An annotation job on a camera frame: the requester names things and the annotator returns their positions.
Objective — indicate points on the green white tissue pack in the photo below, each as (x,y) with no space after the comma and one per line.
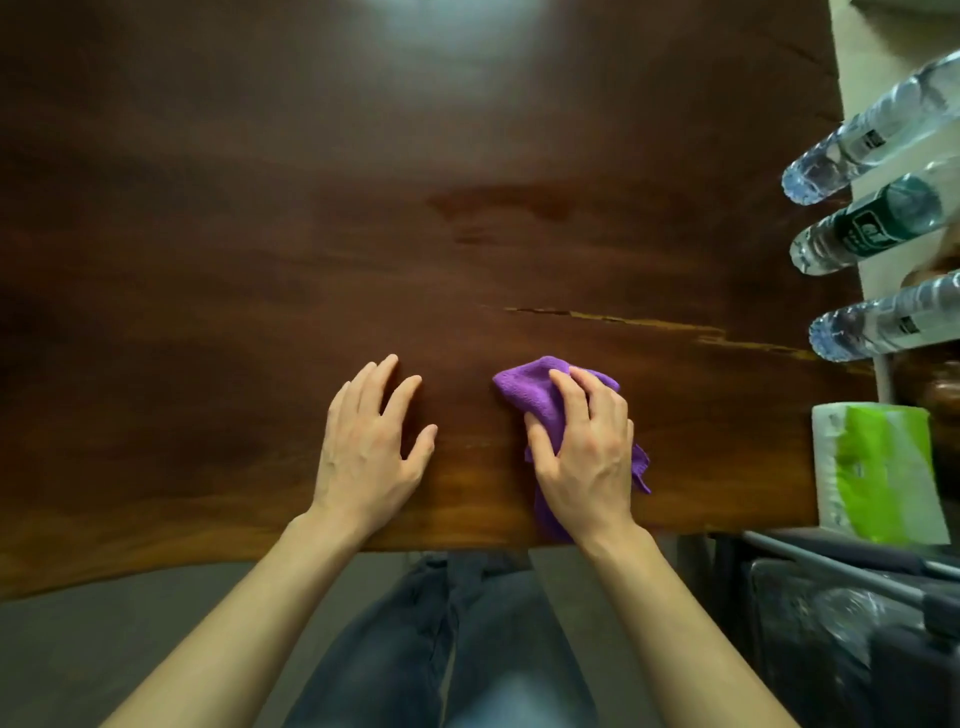
(874,472)

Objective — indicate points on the person's blue jeans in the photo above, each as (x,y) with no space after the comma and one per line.
(450,645)

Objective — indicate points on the person's left thumb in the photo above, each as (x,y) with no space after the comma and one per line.
(420,450)

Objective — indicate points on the green label water bottle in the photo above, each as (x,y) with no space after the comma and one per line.
(870,225)

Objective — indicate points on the purple microfiber cloth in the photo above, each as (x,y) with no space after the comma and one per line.
(538,390)

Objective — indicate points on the person's right middle finger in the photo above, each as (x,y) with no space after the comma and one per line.
(600,394)

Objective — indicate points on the clear plastic water bottle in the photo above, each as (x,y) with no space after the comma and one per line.
(870,139)
(885,322)

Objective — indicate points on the person's left forearm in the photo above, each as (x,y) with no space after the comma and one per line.
(240,630)

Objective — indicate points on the person's left hand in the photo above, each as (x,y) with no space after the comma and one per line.
(364,465)

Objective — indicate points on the grey metal bar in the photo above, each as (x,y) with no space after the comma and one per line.
(840,570)

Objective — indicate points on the person's left middle finger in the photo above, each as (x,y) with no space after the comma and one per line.
(379,382)

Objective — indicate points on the person's right hand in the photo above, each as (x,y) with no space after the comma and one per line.
(592,465)

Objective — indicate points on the person's right thumb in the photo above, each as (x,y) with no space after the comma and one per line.
(541,446)

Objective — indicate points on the person's right forearm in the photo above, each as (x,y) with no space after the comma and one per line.
(675,637)

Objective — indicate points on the person's left little finger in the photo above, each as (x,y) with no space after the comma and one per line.
(337,405)

